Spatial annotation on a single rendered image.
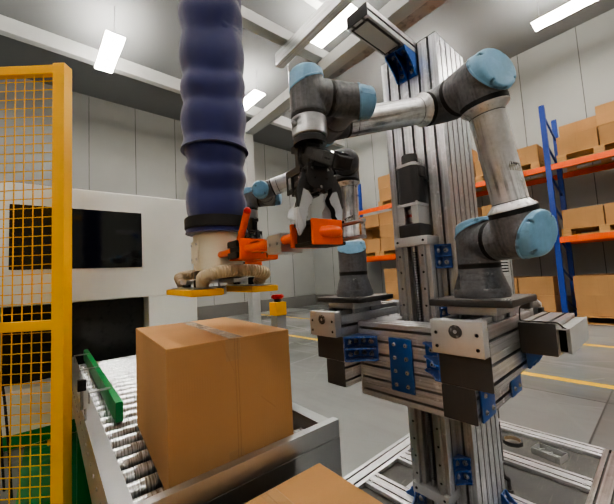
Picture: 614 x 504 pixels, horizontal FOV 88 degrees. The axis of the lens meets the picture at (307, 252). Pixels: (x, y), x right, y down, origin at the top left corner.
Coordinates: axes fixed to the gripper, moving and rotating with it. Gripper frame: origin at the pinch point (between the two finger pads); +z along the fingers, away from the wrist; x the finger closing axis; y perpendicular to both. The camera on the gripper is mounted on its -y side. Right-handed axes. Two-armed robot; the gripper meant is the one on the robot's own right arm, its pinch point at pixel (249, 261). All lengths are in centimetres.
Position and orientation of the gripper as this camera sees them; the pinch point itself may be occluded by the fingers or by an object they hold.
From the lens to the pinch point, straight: 157.0
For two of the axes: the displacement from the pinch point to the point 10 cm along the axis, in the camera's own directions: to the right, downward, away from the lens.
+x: 8.1, 0.1, 5.8
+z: 0.5, 9.9, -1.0
